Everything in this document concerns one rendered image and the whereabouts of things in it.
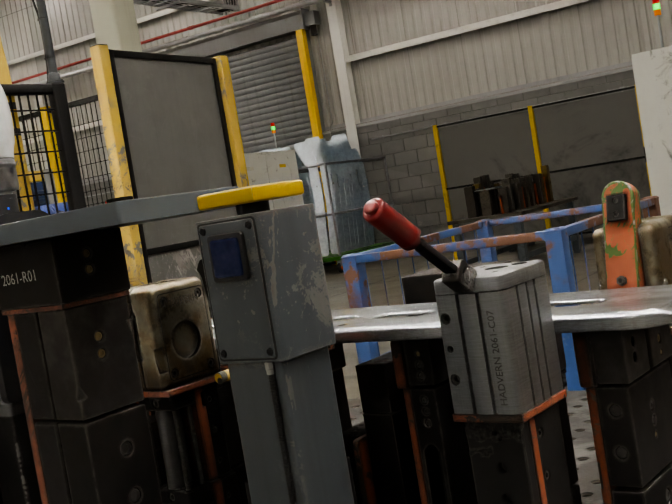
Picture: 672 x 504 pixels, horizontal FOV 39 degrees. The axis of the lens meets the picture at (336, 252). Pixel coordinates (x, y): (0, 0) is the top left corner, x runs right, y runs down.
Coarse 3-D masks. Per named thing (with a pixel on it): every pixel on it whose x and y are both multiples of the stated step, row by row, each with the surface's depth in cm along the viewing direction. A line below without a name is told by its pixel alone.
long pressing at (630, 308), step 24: (624, 288) 99; (648, 288) 96; (336, 312) 120; (360, 312) 116; (384, 312) 112; (408, 312) 109; (432, 312) 105; (552, 312) 91; (576, 312) 89; (600, 312) 84; (624, 312) 82; (648, 312) 82; (336, 336) 102; (360, 336) 100; (384, 336) 98; (408, 336) 96; (432, 336) 94
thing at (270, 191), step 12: (300, 180) 74; (216, 192) 72; (228, 192) 71; (240, 192) 70; (252, 192) 70; (264, 192) 71; (276, 192) 72; (288, 192) 73; (300, 192) 74; (204, 204) 73; (216, 204) 72; (228, 204) 71; (240, 204) 73; (252, 204) 73; (264, 204) 73
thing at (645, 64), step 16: (656, 0) 840; (640, 64) 848; (656, 64) 841; (640, 80) 850; (656, 80) 843; (640, 96) 852; (656, 96) 844; (640, 112) 854; (656, 112) 846; (656, 128) 848; (656, 144) 850; (656, 160) 852; (656, 176) 854; (656, 192) 856
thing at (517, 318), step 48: (480, 288) 77; (528, 288) 80; (480, 336) 78; (528, 336) 79; (480, 384) 78; (528, 384) 78; (480, 432) 80; (528, 432) 79; (480, 480) 81; (528, 480) 78
